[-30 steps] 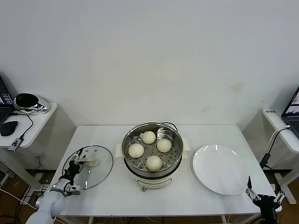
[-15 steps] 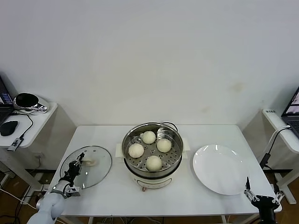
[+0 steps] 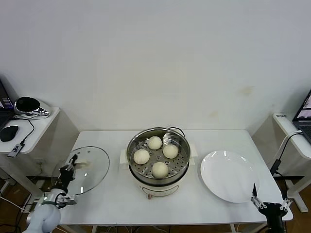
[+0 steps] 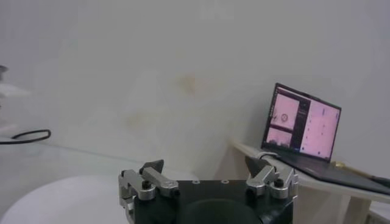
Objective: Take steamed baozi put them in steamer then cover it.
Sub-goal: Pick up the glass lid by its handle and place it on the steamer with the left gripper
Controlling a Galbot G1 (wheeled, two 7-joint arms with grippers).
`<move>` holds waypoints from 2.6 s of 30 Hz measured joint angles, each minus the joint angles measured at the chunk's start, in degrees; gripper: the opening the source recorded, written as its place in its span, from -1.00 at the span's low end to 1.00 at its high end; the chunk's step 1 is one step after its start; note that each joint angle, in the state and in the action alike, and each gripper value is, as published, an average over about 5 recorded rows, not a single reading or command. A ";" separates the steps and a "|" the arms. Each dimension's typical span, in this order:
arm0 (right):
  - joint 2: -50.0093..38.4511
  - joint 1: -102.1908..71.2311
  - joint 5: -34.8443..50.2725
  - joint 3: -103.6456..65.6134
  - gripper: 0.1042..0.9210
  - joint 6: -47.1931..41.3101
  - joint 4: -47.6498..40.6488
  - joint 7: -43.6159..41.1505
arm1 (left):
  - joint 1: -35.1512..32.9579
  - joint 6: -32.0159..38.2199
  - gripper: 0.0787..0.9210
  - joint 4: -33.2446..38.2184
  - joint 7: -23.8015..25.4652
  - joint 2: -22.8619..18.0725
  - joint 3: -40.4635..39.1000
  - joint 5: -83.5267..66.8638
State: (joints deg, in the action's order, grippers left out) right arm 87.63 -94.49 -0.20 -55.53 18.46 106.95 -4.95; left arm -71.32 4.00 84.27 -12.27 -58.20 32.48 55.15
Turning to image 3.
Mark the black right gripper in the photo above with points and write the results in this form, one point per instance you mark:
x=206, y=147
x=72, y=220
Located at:
x=274, y=211

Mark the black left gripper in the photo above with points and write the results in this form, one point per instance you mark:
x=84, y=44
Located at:
x=65, y=178

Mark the white steamed baozi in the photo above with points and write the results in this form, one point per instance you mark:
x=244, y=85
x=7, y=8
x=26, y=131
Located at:
x=160, y=170
x=170, y=151
x=154, y=142
x=141, y=156

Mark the perforated steel steamer basket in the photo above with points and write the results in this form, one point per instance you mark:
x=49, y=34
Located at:
x=143, y=170

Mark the black power adapter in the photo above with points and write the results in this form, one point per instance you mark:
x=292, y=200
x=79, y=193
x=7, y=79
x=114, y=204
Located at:
x=275, y=166

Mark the white round plate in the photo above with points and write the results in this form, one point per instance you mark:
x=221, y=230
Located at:
x=228, y=174

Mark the white side desk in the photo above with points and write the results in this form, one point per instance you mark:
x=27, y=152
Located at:
x=41, y=131
x=283, y=122

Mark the grey usb hub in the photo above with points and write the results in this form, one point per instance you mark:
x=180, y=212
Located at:
x=15, y=150

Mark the black computer mouse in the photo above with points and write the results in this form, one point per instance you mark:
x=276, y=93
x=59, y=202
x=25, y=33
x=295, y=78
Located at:
x=9, y=133

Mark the chrome rounded device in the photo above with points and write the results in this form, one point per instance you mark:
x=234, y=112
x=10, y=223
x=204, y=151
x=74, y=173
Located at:
x=26, y=105

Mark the black laptop pink screen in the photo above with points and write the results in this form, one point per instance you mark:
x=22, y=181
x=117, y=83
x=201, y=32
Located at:
x=303, y=123

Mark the small printed desk label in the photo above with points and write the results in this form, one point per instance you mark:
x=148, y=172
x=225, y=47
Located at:
x=281, y=115

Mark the black laptop dark screen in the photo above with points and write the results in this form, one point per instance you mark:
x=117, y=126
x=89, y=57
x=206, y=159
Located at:
x=4, y=114

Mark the cream electric cooker base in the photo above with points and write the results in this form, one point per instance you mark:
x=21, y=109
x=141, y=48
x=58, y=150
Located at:
x=159, y=190

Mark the white wall socket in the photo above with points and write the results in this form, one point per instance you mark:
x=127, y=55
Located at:
x=41, y=161

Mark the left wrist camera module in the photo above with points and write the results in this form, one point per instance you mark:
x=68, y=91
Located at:
x=68, y=201

